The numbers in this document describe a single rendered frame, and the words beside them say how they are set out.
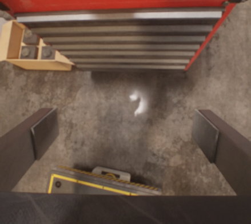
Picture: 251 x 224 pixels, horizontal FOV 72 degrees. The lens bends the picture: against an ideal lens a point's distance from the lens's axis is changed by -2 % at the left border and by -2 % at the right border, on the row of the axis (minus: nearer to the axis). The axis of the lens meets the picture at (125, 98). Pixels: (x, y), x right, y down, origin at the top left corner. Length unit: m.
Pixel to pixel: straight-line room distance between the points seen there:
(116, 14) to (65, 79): 1.05
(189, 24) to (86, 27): 0.36
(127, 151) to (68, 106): 0.60
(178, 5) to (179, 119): 0.95
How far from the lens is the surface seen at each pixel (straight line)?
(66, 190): 1.22
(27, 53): 1.57
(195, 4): 0.59
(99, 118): 1.41
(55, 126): 0.16
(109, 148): 1.41
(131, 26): 0.65
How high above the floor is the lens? 1.36
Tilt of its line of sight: 80 degrees down
